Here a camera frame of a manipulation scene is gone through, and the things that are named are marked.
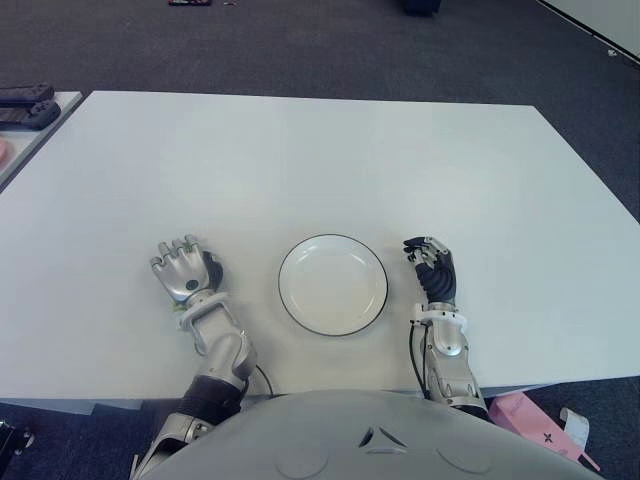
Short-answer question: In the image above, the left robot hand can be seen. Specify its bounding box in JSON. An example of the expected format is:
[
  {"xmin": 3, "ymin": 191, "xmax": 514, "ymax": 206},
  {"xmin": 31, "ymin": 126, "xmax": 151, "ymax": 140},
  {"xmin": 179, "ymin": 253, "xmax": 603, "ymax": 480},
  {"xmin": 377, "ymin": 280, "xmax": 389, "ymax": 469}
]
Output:
[{"xmin": 149, "ymin": 233, "xmax": 226, "ymax": 304}]

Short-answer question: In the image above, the black device with screws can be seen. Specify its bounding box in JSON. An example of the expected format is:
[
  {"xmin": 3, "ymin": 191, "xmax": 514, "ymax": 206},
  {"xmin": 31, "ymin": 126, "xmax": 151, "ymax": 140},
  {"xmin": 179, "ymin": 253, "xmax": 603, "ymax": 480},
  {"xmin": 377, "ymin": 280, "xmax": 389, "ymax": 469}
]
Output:
[{"xmin": 0, "ymin": 418, "xmax": 36, "ymax": 457}]

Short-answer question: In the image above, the pink cardboard box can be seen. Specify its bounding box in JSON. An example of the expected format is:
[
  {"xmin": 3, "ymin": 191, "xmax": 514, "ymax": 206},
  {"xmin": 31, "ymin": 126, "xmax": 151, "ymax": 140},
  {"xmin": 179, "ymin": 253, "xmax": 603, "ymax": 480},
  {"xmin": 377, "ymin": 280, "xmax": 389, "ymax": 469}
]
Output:
[{"xmin": 488, "ymin": 392, "xmax": 601, "ymax": 472}]

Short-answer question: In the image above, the black game controller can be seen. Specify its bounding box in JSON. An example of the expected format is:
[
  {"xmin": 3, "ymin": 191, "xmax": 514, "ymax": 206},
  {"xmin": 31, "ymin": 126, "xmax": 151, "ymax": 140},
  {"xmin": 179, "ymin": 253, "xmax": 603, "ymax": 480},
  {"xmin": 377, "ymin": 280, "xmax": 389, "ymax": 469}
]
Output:
[
  {"xmin": 0, "ymin": 101, "xmax": 62, "ymax": 132},
  {"xmin": 0, "ymin": 83, "xmax": 55, "ymax": 106}
]

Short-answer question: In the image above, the grey robot torso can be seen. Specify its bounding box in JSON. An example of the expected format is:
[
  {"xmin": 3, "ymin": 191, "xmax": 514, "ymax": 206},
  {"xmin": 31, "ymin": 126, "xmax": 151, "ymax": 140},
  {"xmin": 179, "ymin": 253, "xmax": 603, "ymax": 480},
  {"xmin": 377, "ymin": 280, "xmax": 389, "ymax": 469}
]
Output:
[{"xmin": 134, "ymin": 389, "xmax": 601, "ymax": 480}]

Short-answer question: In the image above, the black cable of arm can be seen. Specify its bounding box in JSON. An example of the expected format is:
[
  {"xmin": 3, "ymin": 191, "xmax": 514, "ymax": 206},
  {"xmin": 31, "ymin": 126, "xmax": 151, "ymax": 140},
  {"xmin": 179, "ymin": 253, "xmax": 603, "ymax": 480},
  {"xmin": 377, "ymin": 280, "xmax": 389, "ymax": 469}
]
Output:
[
  {"xmin": 408, "ymin": 319, "xmax": 432, "ymax": 400},
  {"xmin": 253, "ymin": 364, "xmax": 277, "ymax": 399}
]

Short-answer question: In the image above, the white side table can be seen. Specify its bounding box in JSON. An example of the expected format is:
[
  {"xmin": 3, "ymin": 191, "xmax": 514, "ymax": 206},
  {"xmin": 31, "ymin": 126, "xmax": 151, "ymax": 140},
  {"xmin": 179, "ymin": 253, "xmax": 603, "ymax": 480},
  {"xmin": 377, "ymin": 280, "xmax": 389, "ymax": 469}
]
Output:
[{"xmin": 0, "ymin": 91, "xmax": 85, "ymax": 194}]

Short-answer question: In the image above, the white paper strip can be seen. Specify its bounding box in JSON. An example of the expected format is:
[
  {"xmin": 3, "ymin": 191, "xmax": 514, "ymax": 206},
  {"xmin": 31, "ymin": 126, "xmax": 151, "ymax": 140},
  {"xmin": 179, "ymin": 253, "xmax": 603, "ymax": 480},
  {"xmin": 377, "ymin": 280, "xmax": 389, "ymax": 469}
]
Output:
[{"xmin": 559, "ymin": 407, "xmax": 590, "ymax": 447}]

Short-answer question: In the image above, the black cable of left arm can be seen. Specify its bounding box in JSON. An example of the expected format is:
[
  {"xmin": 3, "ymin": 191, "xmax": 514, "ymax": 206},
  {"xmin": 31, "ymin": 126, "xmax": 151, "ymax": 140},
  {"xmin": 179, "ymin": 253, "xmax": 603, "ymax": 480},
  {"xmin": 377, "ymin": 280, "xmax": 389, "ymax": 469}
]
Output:
[{"xmin": 253, "ymin": 364, "xmax": 277, "ymax": 399}]

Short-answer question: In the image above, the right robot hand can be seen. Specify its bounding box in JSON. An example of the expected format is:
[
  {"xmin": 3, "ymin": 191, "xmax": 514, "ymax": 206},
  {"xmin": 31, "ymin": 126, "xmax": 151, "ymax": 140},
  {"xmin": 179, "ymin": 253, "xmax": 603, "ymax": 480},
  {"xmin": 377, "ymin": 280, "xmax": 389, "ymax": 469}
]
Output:
[{"xmin": 402, "ymin": 236, "xmax": 459, "ymax": 304}]

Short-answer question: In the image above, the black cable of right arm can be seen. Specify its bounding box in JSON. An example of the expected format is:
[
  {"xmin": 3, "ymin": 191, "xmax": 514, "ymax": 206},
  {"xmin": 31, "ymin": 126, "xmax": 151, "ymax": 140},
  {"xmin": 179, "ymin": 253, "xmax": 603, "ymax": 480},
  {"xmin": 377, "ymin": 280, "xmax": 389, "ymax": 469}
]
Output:
[{"xmin": 408, "ymin": 319, "xmax": 432, "ymax": 400}]

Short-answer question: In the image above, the white plate black rim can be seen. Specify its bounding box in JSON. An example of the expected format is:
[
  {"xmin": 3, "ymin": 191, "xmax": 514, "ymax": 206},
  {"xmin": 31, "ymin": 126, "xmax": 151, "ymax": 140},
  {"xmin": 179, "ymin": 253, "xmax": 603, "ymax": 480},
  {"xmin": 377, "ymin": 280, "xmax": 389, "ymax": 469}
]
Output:
[{"xmin": 278, "ymin": 233, "xmax": 390, "ymax": 337}]

